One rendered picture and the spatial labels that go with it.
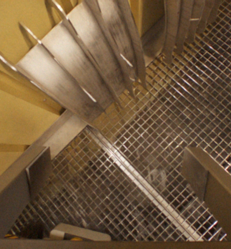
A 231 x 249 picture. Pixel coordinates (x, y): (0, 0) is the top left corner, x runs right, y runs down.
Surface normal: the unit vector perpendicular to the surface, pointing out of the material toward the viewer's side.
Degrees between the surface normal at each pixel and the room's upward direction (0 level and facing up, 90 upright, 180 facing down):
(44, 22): 90
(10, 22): 90
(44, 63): 63
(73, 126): 0
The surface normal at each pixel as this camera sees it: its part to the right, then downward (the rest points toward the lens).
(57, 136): -0.13, -0.14
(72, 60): 0.58, 0.58
